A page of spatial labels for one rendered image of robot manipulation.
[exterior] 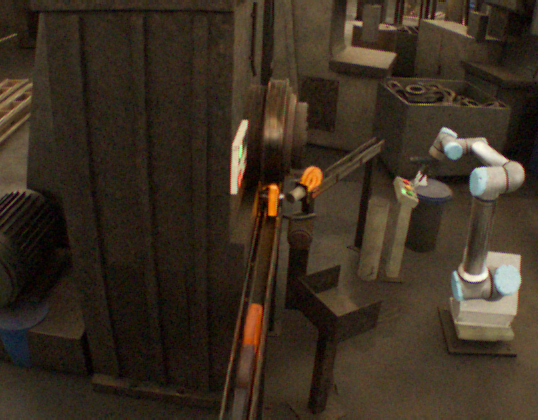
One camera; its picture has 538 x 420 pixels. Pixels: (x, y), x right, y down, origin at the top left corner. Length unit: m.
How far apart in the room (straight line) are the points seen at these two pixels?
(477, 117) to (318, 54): 1.50
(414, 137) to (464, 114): 0.48
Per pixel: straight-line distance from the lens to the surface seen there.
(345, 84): 4.92
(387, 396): 2.65
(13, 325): 2.69
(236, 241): 1.97
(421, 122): 4.40
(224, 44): 1.70
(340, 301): 2.16
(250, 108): 2.11
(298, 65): 4.98
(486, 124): 4.71
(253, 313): 1.80
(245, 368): 1.67
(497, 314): 2.98
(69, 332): 2.59
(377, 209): 3.09
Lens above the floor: 1.92
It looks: 29 degrees down
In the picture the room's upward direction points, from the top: 3 degrees clockwise
